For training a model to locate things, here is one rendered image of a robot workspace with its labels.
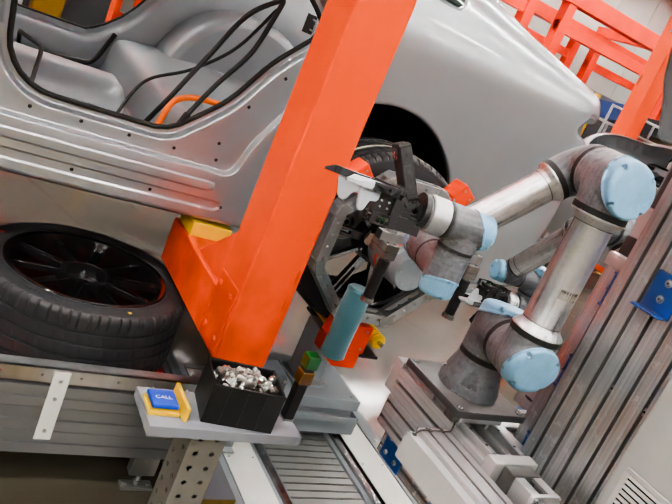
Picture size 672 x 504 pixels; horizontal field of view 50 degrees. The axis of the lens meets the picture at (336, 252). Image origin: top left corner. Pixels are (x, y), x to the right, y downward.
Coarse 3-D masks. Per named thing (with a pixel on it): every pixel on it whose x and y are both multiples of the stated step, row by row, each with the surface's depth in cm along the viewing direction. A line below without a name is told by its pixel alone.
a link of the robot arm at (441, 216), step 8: (440, 200) 140; (448, 200) 142; (440, 208) 139; (448, 208) 140; (432, 216) 139; (440, 216) 139; (448, 216) 140; (432, 224) 140; (440, 224) 140; (448, 224) 140; (432, 232) 142; (440, 232) 141
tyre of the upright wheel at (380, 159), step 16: (368, 144) 255; (384, 144) 258; (368, 160) 242; (384, 160) 244; (416, 160) 250; (416, 176) 252; (432, 176) 255; (304, 272) 249; (304, 288) 252; (320, 304) 258; (384, 304) 271
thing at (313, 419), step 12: (300, 408) 274; (312, 408) 276; (324, 408) 279; (300, 420) 269; (312, 420) 272; (324, 420) 274; (336, 420) 277; (348, 420) 280; (324, 432) 277; (336, 432) 280; (348, 432) 282
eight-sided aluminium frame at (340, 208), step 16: (384, 176) 240; (432, 192) 247; (336, 208) 235; (352, 208) 236; (336, 224) 236; (320, 240) 242; (320, 256) 239; (320, 272) 242; (320, 288) 247; (416, 288) 269; (336, 304) 251; (400, 304) 269; (416, 304) 266; (368, 320) 260; (384, 320) 262
